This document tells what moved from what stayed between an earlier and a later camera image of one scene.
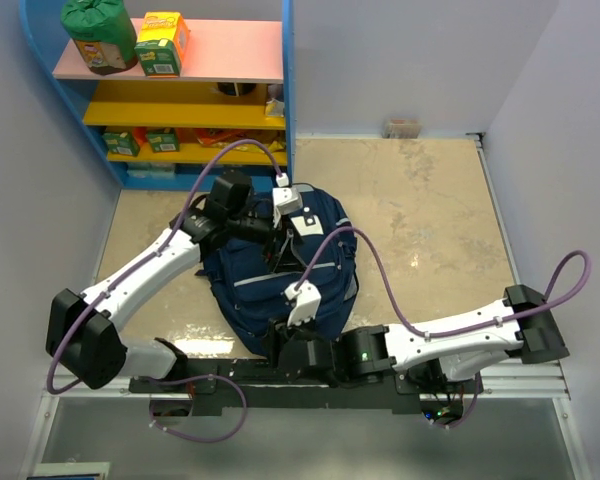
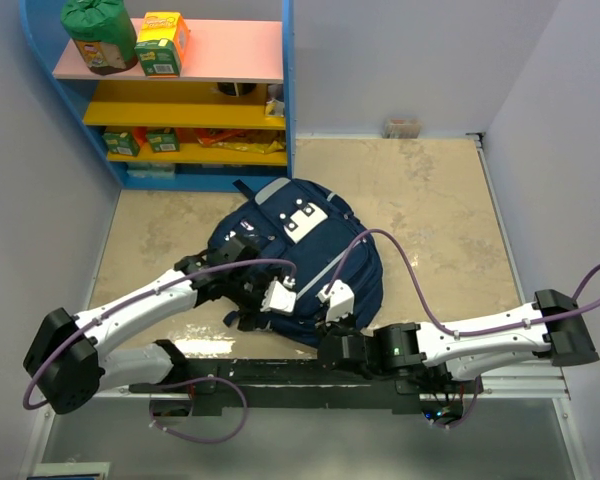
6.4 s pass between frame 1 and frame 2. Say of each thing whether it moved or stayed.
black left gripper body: moved
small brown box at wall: stayed
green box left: stayed
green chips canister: stayed
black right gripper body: moved
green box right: stayed
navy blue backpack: moved
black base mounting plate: stayed
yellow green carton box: stayed
